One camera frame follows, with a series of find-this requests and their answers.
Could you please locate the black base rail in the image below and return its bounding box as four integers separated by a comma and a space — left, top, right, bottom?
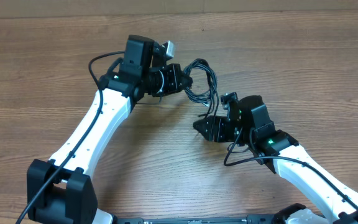
113, 202, 329, 224

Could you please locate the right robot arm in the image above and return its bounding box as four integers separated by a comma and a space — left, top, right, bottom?
193, 93, 358, 223

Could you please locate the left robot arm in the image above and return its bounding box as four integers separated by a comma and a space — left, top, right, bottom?
17, 35, 192, 223

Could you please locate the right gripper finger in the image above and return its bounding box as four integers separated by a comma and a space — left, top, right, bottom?
198, 130, 212, 141
193, 117, 212, 133

